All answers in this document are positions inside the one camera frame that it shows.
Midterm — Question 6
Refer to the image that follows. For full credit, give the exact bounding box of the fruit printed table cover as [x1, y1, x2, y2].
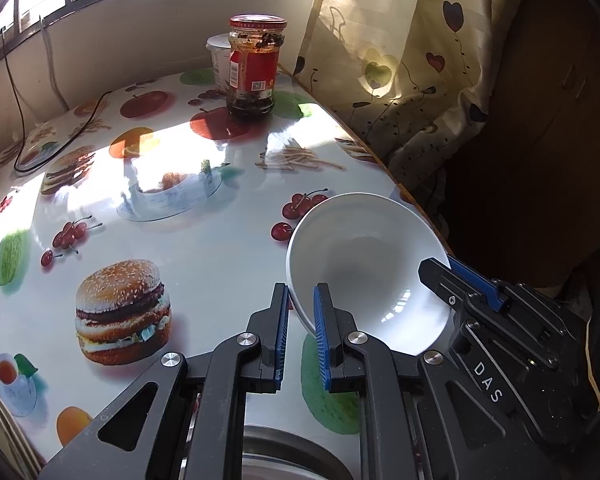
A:
[0, 62, 453, 466]

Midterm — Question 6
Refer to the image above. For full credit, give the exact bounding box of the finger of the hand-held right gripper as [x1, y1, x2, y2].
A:
[447, 254, 512, 311]
[418, 258, 506, 321]

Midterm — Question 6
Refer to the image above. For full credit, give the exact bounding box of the black cable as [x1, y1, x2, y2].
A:
[0, 15, 114, 174]

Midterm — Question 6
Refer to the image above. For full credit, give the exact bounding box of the white bowl with grey stripes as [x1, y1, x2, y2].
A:
[285, 192, 454, 359]

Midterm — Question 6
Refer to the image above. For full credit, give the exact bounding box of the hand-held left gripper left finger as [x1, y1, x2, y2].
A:
[37, 283, 290, 480]

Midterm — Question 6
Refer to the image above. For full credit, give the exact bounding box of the dark wooden cabinet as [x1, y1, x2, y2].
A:
[442, 0, 600, 291]

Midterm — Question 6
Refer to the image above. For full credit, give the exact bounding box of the cream curtain with heart print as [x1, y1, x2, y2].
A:
[294, 0, 531, 221]

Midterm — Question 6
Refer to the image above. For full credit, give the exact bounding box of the stainless steel bowl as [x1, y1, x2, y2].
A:
[239, 422, 357, 480]

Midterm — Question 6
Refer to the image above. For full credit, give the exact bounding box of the glass jar with red label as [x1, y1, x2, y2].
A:
[225, 14, 287, 122]

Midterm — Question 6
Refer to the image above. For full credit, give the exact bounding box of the white plastic cup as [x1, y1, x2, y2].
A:
[205, 33, 233, 92]

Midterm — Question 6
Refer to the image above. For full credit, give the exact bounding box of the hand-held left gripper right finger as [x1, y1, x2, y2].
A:
[312, 282, 528, 480]

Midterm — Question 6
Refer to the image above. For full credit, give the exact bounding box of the grey cable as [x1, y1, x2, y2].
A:
[39, 14, 72, 113]

